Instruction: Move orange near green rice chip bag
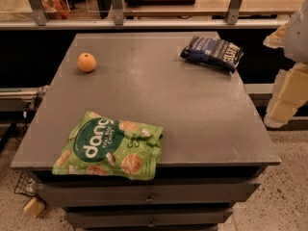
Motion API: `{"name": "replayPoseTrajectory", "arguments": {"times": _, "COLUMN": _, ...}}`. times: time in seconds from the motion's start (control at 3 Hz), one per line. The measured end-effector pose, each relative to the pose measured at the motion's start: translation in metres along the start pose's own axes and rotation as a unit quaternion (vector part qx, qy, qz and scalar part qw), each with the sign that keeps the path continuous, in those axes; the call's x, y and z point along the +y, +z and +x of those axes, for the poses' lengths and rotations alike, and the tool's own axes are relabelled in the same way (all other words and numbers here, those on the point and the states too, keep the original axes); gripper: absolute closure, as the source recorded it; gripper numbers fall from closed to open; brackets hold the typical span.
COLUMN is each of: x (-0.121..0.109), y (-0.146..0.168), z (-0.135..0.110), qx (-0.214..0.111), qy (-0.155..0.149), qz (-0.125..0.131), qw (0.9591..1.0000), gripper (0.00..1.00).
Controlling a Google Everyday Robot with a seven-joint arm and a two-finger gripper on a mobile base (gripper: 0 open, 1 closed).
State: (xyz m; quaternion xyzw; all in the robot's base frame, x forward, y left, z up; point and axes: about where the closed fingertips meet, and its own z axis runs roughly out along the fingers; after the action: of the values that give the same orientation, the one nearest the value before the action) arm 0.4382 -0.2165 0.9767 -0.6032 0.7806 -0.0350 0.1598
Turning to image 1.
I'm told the dark blue chip bag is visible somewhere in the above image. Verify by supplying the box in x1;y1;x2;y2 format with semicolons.
180;36;244;73

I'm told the orange patterned bag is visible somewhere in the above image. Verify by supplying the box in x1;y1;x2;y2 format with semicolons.
40;0;69;19

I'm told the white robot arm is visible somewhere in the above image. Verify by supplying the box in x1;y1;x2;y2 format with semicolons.
263;0;308;128

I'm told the green rice chip bag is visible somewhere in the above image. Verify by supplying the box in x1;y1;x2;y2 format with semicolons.
52;112;163;180

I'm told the orange fruit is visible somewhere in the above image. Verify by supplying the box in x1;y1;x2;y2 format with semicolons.
77;53;96;72

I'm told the black wire basket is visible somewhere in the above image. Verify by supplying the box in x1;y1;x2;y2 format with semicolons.
13;172;36;197

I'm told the cream block on floor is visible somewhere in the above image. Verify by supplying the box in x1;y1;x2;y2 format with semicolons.
23;197;45;218

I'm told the grey drawer cabinet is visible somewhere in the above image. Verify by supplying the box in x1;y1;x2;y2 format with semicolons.
12;32;280;231

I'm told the metal railing frame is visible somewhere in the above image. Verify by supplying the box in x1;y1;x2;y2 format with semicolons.
0;0;305;30

